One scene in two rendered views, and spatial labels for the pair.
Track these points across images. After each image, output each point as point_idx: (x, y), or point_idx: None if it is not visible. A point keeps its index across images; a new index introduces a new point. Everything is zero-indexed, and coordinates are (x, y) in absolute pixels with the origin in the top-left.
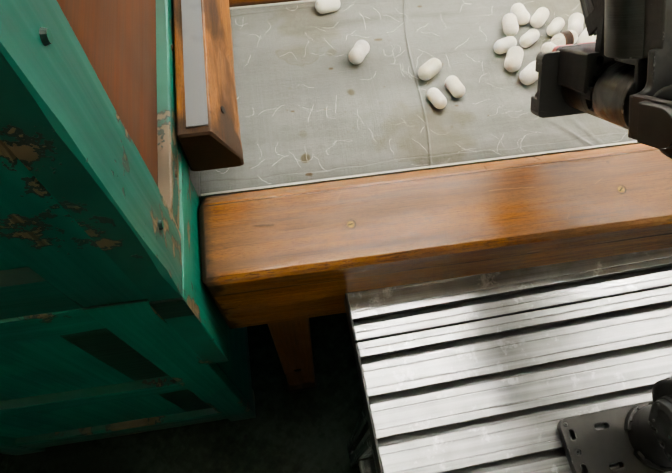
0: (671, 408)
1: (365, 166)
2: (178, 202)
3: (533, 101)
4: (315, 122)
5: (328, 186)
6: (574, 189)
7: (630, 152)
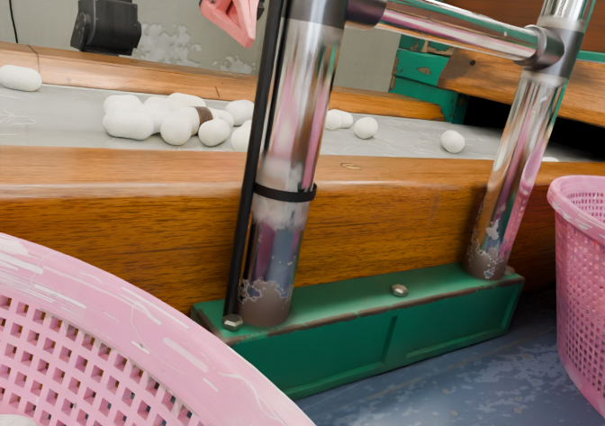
0: (138, 22)
1: (362, 116)
2: (437, 50)
3: (263, 3)
4: (428, 131)
5: (377, 103)
6: (183, 68)
7: (119, 67)
